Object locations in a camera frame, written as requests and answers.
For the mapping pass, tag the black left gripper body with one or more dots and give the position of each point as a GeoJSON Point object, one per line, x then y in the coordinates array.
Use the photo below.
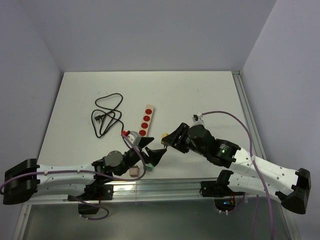
{"type": "Point", "coordinates": [131, 157]}

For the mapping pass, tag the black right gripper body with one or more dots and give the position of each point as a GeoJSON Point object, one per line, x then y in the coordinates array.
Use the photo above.
{"type": "Point", "coordinates": [181, 144]}

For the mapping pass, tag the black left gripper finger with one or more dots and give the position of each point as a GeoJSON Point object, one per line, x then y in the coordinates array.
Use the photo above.
{"type": "Point", "coordinates": [144, 141]}
{"type": "Point", "coordinates": [154, 155]}

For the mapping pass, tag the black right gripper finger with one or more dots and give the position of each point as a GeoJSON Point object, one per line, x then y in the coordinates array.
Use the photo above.
{"type": "Point", "coordinates": [167, 143]}
{"type": "Point", "coordinates": [172, 137]}

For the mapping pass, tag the yellow usb charger plug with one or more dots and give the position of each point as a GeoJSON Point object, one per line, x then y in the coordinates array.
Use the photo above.
{"type": "Point", "coordinates": [162, 138]}

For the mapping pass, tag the beige power strip red sockets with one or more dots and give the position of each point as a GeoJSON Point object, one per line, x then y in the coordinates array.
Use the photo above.
{"type": "Point", "coordinates": [146, 120]}

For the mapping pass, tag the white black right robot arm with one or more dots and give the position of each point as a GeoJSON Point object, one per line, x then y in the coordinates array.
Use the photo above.
{"type": "Point", "coordinates": [242, 173]}

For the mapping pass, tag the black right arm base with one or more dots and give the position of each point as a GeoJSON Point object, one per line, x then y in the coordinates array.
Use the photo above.
{"type": "Point", "coordinates": [225, 200]}

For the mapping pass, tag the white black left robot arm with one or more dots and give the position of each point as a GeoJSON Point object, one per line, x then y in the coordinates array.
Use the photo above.
{"type": "Point", "coordinates": [29, 179]}

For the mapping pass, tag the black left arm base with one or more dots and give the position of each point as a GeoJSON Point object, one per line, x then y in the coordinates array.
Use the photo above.
{"type": "Point", "coordinates": [90, 202]}

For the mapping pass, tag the green plug adapter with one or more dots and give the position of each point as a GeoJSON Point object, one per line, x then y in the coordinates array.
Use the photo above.
{"type": "Point", "coordinates": [149, 167]}

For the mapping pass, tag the brown plug adapter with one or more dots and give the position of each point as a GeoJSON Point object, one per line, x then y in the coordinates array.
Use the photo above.
{"type": "Point", "coordinates": [134, 172]}

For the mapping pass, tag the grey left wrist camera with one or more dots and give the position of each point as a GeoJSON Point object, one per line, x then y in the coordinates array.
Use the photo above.
{"type": "Point", "coordinates": [131, 137]}

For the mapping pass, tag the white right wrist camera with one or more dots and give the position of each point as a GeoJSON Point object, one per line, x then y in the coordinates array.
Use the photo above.
{"type": "Point", "coordinates": [198, 119]}

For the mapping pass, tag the aluminium rail frame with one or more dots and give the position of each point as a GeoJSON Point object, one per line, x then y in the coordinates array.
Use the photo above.
{"type": "Point", "coordinates": [166, 204]}

